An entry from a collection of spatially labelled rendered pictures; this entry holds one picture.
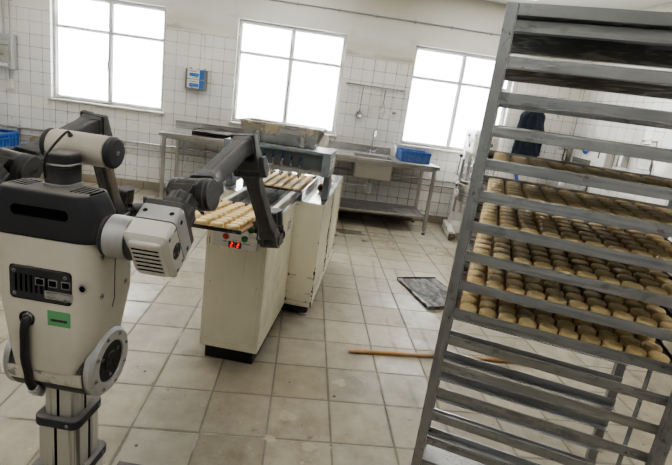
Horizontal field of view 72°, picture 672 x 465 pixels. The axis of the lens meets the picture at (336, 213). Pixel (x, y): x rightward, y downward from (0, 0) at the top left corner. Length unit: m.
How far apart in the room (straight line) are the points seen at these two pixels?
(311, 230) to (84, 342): 2.16
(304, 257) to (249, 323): 0.73
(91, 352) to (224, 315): 1.56
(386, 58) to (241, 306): 4.48
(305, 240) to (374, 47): 3.76
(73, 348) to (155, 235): 0.34
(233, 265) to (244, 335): 0.41
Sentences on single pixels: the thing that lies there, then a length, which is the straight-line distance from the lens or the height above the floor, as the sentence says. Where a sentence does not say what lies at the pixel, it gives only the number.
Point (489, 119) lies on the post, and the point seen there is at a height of 1.53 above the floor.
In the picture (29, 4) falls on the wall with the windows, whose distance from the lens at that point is 7.25.
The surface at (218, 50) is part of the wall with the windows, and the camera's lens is 6.42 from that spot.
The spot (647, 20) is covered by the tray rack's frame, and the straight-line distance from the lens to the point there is 1.35.
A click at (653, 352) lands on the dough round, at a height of 0.97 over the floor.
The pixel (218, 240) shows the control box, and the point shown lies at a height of 0.73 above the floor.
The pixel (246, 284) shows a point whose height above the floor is 0.50.
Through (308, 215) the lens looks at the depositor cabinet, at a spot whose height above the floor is 0.75.
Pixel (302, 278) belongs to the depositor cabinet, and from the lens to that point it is 3.23.
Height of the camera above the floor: 1.53
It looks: 14 degrees down
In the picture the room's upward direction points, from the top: 8 degrees clockwise
